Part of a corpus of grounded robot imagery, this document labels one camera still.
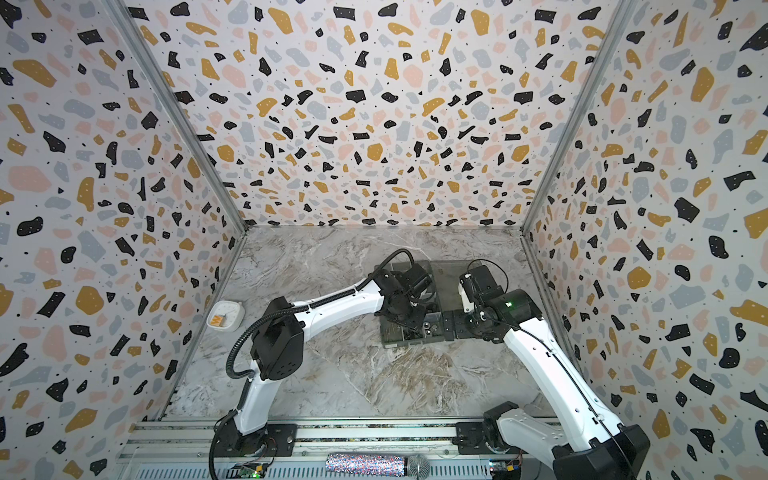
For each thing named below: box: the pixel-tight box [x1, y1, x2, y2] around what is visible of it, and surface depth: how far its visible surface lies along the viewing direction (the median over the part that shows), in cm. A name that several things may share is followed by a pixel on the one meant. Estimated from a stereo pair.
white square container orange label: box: [206, 300, 246, 332], surface depth 94 cm
